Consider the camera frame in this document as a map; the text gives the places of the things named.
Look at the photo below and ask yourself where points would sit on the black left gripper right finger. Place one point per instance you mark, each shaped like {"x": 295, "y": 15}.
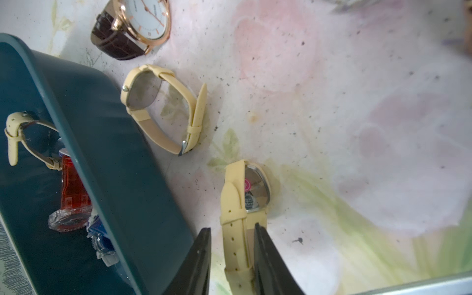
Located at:
{"x": 271, "y": 275}

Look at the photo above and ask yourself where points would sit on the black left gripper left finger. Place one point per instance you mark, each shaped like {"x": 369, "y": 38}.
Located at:
{"x": 193, "y": 277}

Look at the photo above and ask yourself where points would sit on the blue strap watch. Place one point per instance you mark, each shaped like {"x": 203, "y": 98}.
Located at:
{"x": 101, "y": 243}

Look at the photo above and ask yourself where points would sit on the red transparent watch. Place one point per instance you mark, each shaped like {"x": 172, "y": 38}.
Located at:
{"x": 75, "y": 205}

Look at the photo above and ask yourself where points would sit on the beige strap gold watch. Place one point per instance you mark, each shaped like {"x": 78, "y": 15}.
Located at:
{"x": 165, "y": 109}

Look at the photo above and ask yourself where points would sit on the dark brown leather watch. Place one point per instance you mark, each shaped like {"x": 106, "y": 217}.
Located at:
{"x": 125, "y": 30}

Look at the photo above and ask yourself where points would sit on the teal storage tray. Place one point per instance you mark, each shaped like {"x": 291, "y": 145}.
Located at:
{"x": 116, "y": 166}

